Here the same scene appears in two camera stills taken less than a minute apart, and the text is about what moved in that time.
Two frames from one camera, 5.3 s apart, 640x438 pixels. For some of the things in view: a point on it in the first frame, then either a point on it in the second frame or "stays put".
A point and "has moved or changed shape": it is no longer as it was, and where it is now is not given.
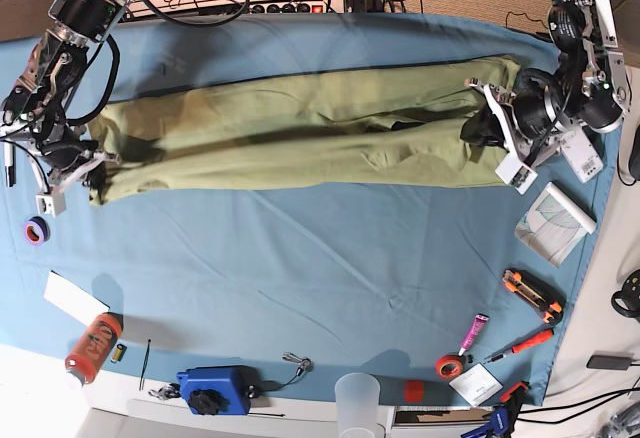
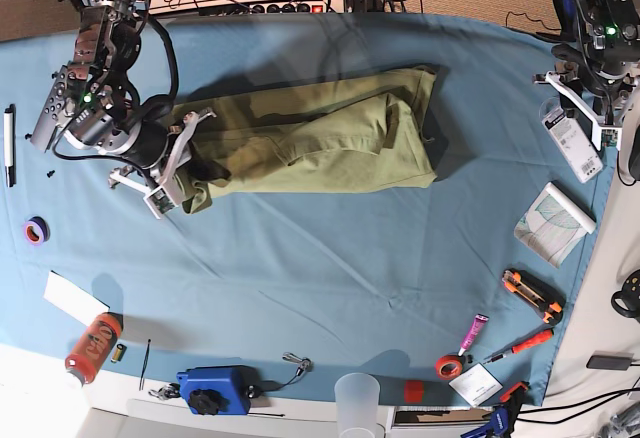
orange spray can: x=95 y=348 stays put
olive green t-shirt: x=393 y=127 has moved or changed shape
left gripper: x=62 y=159 to x=158 y=184
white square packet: x=476 y=385 stays put
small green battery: x=118 y=353 stays put
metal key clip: x=303 y=363 stays put
